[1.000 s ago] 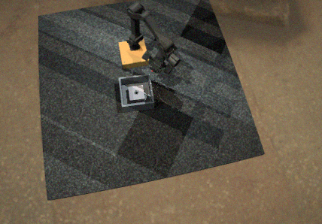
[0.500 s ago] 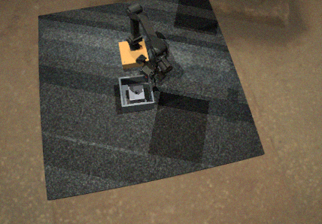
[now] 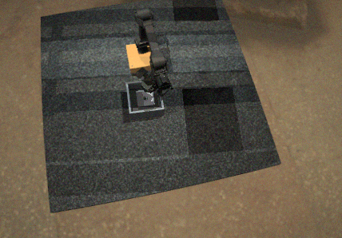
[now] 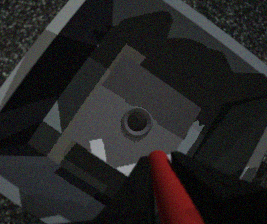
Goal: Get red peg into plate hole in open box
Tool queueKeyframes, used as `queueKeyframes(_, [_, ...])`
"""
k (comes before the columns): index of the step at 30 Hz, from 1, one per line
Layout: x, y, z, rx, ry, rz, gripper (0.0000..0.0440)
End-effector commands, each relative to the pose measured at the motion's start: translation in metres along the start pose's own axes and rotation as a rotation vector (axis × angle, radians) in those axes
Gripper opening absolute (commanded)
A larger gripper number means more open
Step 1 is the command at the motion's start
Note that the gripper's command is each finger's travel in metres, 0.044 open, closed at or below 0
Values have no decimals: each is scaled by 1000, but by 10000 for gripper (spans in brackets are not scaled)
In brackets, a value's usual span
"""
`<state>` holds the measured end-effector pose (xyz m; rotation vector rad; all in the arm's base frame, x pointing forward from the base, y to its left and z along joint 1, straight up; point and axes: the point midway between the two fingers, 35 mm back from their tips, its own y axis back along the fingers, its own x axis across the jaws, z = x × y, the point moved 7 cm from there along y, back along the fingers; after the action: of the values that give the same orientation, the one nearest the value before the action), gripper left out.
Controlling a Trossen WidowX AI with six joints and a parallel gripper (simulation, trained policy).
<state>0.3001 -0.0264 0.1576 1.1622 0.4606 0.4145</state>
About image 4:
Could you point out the grey plate with hole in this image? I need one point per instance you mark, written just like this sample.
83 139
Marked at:
164 114

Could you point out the dark grey open box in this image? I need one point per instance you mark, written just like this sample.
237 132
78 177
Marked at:
59 181

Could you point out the red peg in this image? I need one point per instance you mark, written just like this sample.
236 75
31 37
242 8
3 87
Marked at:
173 202

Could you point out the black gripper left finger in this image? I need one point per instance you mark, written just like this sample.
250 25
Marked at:
134 201

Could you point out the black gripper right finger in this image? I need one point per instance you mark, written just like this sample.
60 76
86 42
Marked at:
220 198

